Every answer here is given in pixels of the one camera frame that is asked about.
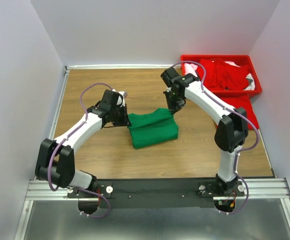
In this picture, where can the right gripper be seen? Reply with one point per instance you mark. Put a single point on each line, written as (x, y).
(174, 106)

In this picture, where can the white pink t shirt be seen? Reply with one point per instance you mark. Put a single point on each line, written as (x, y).
(190, 68)

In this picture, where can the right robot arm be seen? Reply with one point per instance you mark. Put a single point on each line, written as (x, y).
(232, 127)

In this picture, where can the green t shirt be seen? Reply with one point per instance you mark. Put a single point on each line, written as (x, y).
(152, 128)

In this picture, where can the folded red t shirt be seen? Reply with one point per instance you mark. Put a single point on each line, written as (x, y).
(240, 101)

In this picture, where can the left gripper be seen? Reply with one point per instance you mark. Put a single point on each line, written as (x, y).
(124, 119)

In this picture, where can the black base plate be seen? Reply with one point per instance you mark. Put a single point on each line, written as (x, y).
(156, 193)

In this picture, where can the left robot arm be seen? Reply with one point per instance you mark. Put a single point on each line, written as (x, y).
(56, 157)

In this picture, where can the red t shirt in bin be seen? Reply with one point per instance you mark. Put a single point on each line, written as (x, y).
(221, 76)

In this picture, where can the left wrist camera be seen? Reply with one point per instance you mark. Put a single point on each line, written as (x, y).
(123, 93)

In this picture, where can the red plastic bin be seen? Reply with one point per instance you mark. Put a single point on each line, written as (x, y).
(241, 60)

